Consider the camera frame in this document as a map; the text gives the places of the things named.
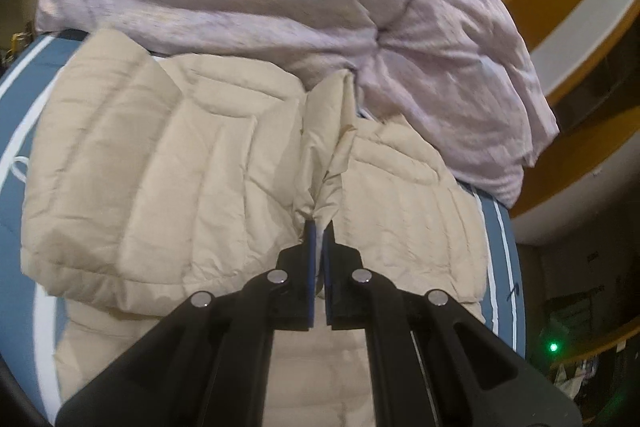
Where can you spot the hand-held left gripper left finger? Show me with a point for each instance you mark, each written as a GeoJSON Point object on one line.
{"type": "Point", "coordinates": [311, 257]}

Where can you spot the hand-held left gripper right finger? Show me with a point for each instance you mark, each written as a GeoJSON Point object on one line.
{"type": "Point", "coordinates": [328, 267]}

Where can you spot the cream puffer jacket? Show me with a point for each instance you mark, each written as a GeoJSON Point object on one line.
{"type": "Point", "coordinates": [175, 157]}

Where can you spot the dark device with green light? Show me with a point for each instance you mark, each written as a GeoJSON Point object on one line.
{"type": "Point", "coordinates": [553, 347]}

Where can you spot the blue white-striped bed sheet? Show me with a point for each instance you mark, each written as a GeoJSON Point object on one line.
{"type": "Point", "coordinates": [15, 107]}

